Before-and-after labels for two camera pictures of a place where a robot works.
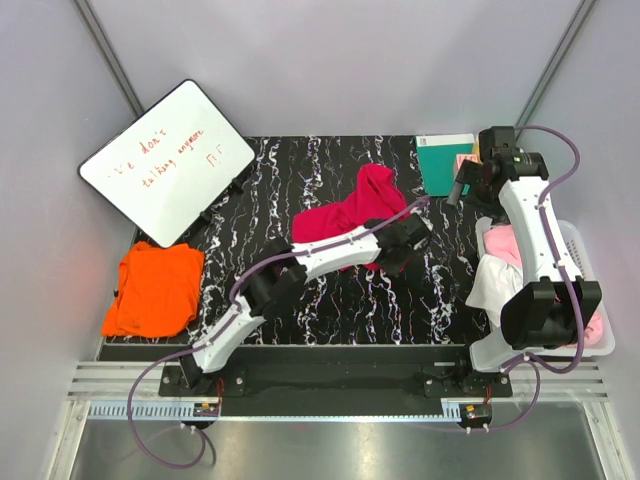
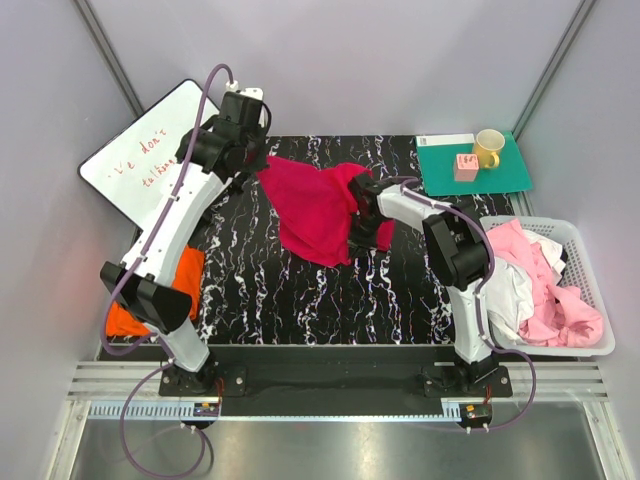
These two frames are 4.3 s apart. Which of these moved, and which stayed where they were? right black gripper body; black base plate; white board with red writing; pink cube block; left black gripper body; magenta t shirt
Moved: right black gripper body; left black gripper body; magenta t shirt
Stayed: black base plate; white board with red writing; pink cube block
